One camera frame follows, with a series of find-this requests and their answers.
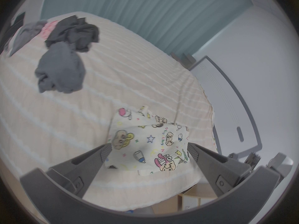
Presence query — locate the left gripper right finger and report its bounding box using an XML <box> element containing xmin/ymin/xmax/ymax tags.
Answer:
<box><xmin>187</xmin><ymin>142</ymin><xmax>251</xmax><ymax>198</ymax></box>

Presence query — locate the pink garment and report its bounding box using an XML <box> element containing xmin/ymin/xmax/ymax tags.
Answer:
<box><xmin>38</xmin><ymin>20</ymin><xmax>59</xmax><ymax>40</ymax></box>

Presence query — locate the grey and white garment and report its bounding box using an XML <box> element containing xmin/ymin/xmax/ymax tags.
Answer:
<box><xmin>3</xmin><ymin>20</ymin><xmax>48</xmax><ymax>57</ymax></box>

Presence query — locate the blue-green curtain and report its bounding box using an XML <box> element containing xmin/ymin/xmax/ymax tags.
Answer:
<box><xmin>41</xmin><ymin>0</ymin><xmax>254</xmax><ymax>58</ymax></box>

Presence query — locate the white printed pyjama top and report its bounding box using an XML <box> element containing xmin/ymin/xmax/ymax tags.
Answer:
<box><xmin>104</xmin><ymin>105</ymin><xmax>190</xmax><ymax>175</ymax></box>

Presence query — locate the bed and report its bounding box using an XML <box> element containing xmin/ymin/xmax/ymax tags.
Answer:
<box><xmin>0</xmin><ymin>11</ymin><xmax>263</xmax><ymax>213</ymax></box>

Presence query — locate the dark grey garment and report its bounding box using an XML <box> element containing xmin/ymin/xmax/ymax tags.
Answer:
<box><xmin>35</xmin><ymin>41</ymin><xmax>85</xmax><ymax>94</ymax></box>

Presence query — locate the black slatted furniture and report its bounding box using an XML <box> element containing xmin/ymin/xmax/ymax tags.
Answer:
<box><xmin>10</xmin><ymin>12</ymin><xmax>26</xmax><ymax>28</ymax></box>

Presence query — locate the black garment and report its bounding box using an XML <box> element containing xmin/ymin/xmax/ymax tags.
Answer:
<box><xmin>44</xmin><ymin>15</ymin><xmax>100</xmax><ymax>53</ymax></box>

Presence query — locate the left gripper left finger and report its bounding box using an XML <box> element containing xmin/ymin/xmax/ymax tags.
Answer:
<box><xmin>47</xmin><ymin>143</ymin><xmax>112</xmax><ymax>198</ymax></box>

